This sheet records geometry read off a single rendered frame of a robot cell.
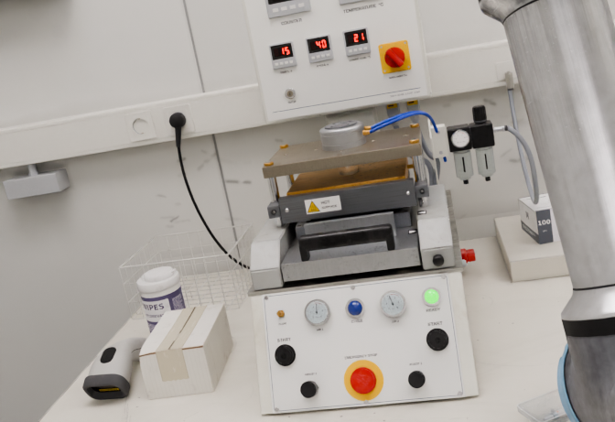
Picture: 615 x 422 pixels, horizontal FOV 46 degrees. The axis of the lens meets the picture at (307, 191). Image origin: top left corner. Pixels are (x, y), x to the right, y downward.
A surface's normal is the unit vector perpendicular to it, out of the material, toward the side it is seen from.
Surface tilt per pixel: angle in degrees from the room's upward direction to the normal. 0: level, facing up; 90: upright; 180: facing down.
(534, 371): 0
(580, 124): 72
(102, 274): 90
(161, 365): 88
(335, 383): 65
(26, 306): 90
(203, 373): 91
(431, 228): 40
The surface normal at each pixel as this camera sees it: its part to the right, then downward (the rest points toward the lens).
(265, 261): -0.23, -0.56
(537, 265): -0.14, 0.26
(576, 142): -0.56, 0.01
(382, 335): -0.21, -0.17
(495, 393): -0.18, -0.96
